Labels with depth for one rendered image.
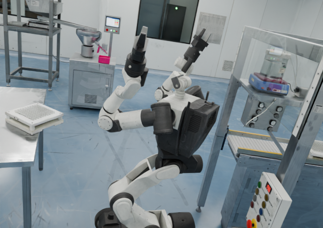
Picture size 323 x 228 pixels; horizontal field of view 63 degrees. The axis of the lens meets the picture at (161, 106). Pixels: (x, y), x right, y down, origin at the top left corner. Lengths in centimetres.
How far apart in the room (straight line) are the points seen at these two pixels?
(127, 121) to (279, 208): 74
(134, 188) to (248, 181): 91
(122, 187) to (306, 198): 144
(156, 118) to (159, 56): 553
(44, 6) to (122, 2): 234
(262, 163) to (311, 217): 72
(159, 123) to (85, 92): 281
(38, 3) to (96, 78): 153
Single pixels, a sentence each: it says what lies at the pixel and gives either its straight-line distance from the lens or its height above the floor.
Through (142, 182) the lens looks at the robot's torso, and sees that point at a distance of 160.
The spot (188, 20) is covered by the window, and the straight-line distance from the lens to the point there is 674.
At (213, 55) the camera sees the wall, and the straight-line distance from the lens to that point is 705.
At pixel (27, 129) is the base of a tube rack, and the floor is 84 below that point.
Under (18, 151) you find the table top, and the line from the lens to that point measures 162.
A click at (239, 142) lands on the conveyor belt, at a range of 206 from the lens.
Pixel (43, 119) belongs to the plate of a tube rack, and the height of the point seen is 89.
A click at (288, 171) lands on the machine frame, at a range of 119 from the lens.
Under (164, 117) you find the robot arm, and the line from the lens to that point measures 123.
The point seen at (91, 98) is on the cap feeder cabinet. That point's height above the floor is 23.
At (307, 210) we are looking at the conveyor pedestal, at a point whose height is 37.
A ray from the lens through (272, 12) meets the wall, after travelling 752.
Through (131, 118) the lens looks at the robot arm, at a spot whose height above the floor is 113.
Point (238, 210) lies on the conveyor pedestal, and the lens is 229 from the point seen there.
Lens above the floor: 167
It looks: 21 degrees down
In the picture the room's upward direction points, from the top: 10 degrees clockwise
